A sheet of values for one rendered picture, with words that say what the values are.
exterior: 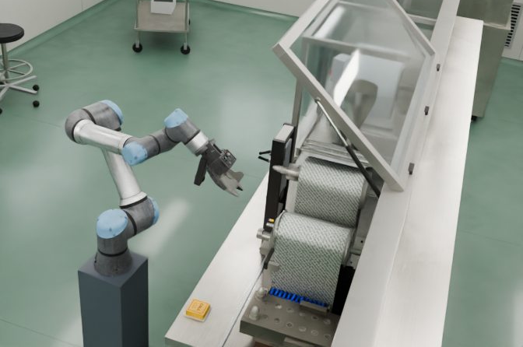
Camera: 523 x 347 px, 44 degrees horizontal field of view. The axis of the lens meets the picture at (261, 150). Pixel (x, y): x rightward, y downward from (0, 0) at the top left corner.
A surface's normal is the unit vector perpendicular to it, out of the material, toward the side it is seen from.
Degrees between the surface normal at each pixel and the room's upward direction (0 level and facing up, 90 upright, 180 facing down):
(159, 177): 0
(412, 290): 0
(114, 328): 90
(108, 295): 90
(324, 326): 0
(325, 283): 90
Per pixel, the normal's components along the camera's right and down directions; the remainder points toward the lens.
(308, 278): -0.32, 0.47
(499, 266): 0.08, -0.85
